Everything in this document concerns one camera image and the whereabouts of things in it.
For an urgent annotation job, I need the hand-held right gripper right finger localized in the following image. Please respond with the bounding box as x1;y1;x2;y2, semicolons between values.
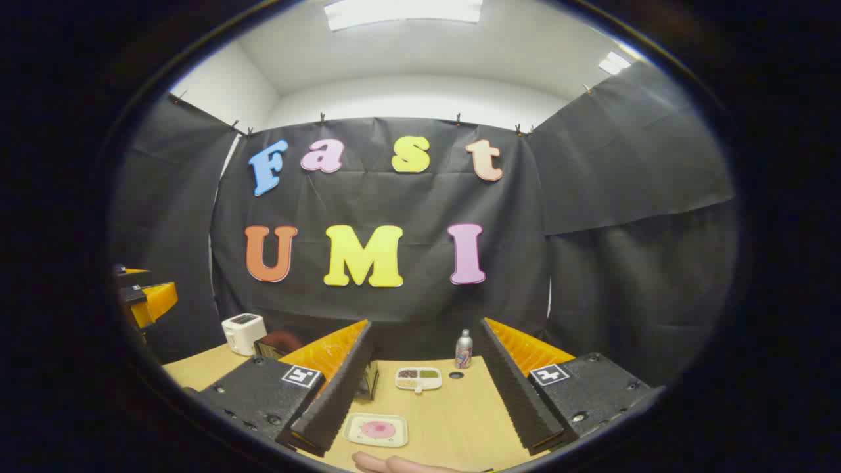
478;317;656;457

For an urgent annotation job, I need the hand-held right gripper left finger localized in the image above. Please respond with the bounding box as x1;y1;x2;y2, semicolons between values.
194;319;378;458

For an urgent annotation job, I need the white square plate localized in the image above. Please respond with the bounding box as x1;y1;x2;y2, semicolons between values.
342;413;409;449

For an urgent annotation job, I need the white divided seasoning dish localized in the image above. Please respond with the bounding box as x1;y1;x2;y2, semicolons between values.
395;367;442;394

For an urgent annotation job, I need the white toaster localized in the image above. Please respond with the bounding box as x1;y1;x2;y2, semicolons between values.
222;313;267;357

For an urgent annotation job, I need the black backdrop cloth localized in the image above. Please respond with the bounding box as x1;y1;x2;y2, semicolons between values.
110;62;737;388

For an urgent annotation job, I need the small ceiling light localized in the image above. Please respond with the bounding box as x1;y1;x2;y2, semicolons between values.
598;51;632;76

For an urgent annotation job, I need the long ceiling light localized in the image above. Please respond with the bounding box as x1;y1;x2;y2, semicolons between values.
324;0;484;32

